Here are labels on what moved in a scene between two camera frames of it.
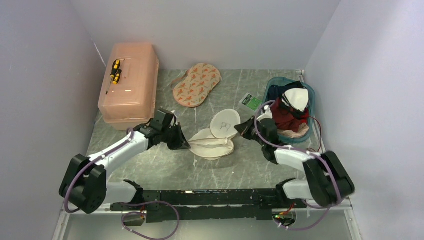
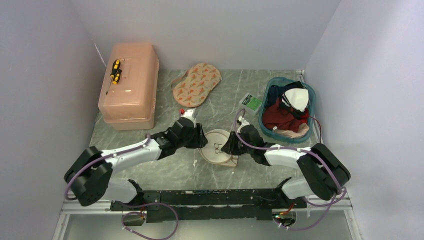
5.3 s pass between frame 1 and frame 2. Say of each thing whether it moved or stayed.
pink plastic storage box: stayed
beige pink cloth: stayed
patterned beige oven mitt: stayed
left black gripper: moved
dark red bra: stayed
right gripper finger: moved
